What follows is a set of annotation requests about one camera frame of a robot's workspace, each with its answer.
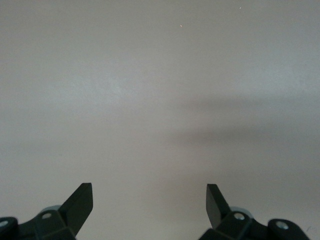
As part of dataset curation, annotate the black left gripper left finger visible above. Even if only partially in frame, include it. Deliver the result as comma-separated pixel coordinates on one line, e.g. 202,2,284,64
0,182,94,240

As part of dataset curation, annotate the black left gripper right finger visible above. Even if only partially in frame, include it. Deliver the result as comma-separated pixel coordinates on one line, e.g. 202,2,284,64
198,184,311,240

